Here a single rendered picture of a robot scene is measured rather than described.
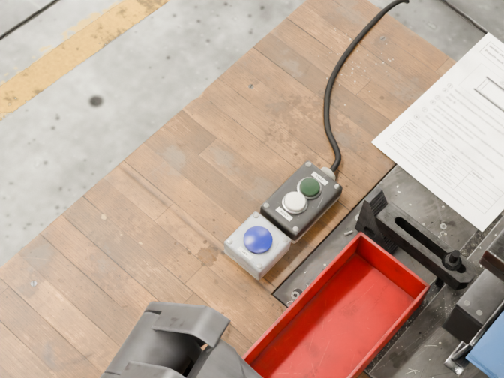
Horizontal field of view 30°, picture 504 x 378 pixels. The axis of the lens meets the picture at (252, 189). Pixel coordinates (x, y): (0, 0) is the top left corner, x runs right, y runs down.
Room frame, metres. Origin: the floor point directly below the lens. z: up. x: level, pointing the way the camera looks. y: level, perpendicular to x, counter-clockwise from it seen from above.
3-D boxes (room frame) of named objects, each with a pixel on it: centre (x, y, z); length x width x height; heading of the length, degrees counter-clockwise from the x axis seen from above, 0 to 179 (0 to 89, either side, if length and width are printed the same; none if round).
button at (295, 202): (0.63, -0.06, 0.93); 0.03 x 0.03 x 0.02
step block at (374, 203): (0.61, -0.19, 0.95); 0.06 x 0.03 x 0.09; 54
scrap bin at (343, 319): (0.44, -0.13, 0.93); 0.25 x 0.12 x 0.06; 144
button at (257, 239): (0.56, -0.02, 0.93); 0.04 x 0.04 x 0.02
